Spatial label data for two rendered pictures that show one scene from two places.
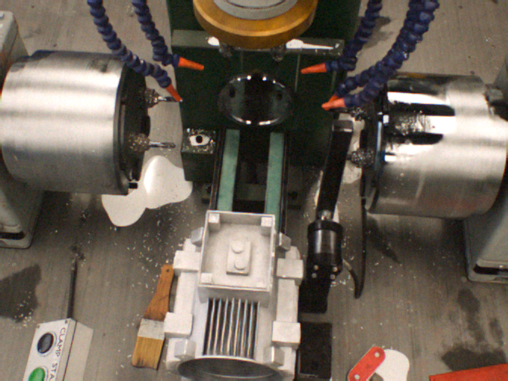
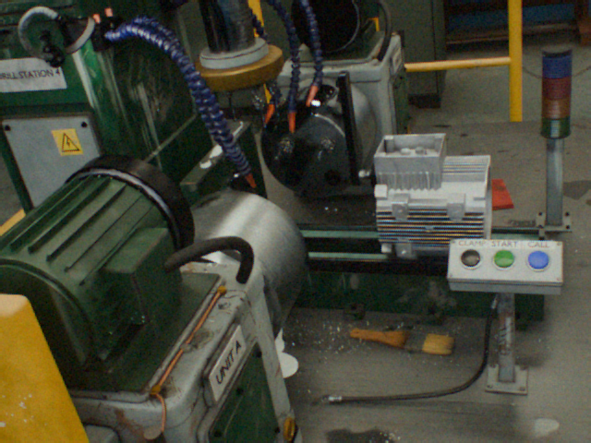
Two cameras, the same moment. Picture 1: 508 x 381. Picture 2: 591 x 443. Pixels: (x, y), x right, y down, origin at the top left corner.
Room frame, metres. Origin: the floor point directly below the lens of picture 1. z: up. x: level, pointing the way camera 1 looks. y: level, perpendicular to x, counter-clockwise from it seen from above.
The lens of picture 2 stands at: (0.27, 1.23, 1.68)
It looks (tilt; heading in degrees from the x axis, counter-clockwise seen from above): 29 degrees down; 288
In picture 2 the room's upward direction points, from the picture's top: 11 degrees counter-clockwise
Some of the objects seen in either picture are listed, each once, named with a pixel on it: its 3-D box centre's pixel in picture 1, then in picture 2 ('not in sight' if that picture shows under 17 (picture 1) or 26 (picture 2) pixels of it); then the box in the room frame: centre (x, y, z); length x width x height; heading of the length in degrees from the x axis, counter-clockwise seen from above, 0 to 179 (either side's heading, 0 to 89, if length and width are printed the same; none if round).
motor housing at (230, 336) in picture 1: (236, 309); (436, 205); (0.37, 0.02, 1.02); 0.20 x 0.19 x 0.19; 175
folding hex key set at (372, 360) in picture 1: (366, 367); not in sight; (0.35, -0.21, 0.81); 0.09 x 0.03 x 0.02; 136
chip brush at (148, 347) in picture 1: (156, 314); (401, 339); (0.45, 0.17, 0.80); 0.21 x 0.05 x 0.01; 170
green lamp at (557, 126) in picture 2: not in sight; (555, 123); (0.13, -0.26, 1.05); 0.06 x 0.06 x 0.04
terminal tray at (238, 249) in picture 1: (237, 260); (411, 161); (0.41, 0.01, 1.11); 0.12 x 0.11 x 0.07; 175
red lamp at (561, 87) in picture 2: not in sight; (556, 83); (0.13, -0.26, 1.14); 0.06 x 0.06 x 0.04
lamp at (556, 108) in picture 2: not in sight; (556, 103); (0.13, -0.26, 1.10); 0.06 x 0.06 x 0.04
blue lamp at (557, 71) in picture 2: not in sight; (557, 63); (0.13, -0.26, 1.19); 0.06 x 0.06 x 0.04
